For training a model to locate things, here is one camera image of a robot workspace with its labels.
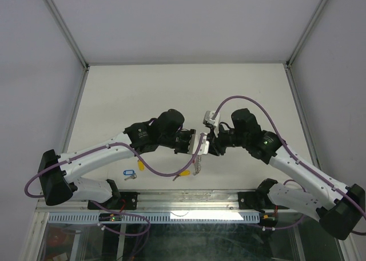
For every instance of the aluminium mounting rail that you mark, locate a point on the aluminium mounting rail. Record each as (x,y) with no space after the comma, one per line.
(155,200)

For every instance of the yellow tag key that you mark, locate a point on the yellow tag key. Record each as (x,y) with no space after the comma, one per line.
(141,165)
(182,174)

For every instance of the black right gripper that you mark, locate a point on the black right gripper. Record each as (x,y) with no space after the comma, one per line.
(215,147)

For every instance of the aluminium frame post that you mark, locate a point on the aluminium frame post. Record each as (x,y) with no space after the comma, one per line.
(310,26)
(58,18)

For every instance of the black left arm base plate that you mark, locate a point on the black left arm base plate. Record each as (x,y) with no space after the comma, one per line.
(126,201)

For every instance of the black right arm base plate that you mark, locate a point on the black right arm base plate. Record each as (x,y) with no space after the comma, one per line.
(254,200)

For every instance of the left aluminium frame post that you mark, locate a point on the left aluminium frame post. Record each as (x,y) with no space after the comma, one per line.
(58,18)

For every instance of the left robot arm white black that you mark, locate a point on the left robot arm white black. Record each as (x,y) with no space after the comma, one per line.
(62,176)

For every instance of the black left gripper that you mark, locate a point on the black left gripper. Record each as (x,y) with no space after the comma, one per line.
(188,133)

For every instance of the right aluminium frame post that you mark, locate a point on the right aluminium frame post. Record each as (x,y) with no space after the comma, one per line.
(310,26)

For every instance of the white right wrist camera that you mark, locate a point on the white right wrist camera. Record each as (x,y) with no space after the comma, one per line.
(211,120)

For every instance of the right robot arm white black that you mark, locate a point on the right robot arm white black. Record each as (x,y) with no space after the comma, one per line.
(336,206)

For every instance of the white slotted cable duct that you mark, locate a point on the white slotted cable duct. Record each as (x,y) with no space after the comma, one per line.
(172,217)

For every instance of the metal keyring holder red handle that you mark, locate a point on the metal keyring holder red handle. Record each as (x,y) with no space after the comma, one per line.
(197,165)

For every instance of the blue tag key on table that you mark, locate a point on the blue tag key on table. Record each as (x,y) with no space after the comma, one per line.
(129,175)

